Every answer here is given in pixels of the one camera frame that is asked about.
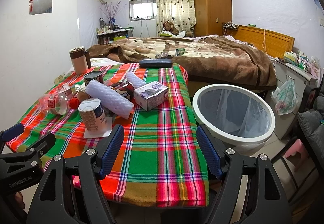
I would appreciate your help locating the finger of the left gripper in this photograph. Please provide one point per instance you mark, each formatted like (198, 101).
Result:
(11, 133)

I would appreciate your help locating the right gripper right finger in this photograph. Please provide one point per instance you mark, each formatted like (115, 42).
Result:
(212, 149)

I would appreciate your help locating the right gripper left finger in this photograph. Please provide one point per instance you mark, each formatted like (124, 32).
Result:
(107, 151)

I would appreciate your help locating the white yogurt cup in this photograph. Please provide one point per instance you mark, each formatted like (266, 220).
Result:
(92, 115)

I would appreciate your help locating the large white foam net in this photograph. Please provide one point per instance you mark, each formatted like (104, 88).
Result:
(110, 99)

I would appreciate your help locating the red bottle cap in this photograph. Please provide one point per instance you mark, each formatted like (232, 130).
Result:
(73, 103)

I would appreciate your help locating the clear plastic bottle red label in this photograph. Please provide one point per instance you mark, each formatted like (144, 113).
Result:
(55, 103)

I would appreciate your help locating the patterned paper cup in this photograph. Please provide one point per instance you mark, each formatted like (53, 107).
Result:
(82, 96)

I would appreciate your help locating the purple small carton box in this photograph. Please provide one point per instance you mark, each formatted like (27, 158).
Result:
(151, 95)

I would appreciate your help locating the small white foam net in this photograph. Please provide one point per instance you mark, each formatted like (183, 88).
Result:
(134, 80)

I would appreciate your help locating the metal tin can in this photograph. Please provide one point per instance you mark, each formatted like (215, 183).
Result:
(93, 75)

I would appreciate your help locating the white round trash bin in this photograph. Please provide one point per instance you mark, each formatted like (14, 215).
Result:
(238, 117)

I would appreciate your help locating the left hand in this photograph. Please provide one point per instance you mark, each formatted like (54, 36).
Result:
(20, 200)

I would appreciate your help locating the plaid tablecloth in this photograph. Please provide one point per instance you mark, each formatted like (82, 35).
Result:
(159, 163)

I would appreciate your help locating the pink stool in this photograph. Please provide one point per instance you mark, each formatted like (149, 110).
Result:
(299, 152)

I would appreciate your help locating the hanging plastic bag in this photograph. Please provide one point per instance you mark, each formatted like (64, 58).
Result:
(284, 98)

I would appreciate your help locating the brown white thermos mug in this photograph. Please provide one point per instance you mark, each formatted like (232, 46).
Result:
(80, 59)

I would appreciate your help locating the brown fleece blanket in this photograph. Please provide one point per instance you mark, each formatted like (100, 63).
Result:
(211, 59)

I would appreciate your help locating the grey cushioned chair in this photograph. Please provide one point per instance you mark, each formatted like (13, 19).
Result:
(306, 129)

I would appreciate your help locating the dark blue glasses case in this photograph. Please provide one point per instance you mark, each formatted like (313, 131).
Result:
(156, 63)

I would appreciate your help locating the green box on bed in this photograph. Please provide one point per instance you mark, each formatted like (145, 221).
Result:
(180, 51)

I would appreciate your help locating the cluttered side shelf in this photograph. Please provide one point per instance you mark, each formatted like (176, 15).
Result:
(110, 32)

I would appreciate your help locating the grey bedside cabinet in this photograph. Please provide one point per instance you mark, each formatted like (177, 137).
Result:
(284, 71)

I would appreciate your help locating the wooden headboard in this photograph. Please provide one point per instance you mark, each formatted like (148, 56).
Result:
(273, 43)

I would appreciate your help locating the items on cabinet top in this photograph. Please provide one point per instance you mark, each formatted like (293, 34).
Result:
(303, 63)

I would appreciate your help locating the teddy bear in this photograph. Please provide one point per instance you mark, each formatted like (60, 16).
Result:
(170, 27)

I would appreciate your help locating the window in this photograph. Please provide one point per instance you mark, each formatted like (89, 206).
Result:
(142, 10)

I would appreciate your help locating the patterned curtain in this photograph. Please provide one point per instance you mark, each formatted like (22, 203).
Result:
(180, 12)

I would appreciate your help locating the wooden wardrobe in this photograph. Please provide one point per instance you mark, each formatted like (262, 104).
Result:
(211, 15)

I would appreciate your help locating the wall mirror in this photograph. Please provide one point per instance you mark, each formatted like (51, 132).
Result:
(40, 7)

